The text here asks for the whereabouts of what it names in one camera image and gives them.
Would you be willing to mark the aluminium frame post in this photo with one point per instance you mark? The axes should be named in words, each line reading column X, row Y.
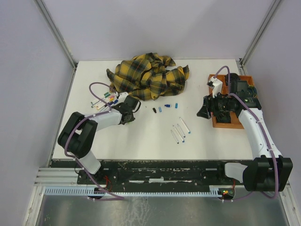
column 271, row 12
column 55, row 31

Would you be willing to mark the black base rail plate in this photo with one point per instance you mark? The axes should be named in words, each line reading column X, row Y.
column 163, row 176

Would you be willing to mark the yellow plaid cloth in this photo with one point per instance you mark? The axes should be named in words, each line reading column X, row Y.
column 149, row 76

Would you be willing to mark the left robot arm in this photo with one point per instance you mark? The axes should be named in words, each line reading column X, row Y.
column 78, row 134

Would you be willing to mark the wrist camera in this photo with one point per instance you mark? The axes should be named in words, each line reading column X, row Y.
column 122, row 96
column 215, row 85

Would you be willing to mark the pink cap pen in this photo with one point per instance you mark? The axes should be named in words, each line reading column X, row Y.
column 100, row 104

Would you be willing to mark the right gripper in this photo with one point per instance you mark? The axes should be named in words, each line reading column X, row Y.
column 210, row 101

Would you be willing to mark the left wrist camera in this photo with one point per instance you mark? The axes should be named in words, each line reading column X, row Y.
column 122, row 96

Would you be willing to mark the right aluminium frame post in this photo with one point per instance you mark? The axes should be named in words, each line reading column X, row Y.
column 271, row 12

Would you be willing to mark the left aluminium frame post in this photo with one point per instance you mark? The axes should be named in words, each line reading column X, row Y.
column 55, row 31

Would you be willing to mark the orange compartment tray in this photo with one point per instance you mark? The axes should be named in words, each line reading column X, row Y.
column 225, row 123

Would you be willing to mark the teal yellow rolled sock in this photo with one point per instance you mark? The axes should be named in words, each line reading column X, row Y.
column 252, row 91

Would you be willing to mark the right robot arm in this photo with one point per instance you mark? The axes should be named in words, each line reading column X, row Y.
column 269, row 170

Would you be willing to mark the black rolled sock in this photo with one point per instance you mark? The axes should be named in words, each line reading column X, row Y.
column 233, row 77

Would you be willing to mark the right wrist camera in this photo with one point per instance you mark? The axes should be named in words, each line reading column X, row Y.
column 215, row 85

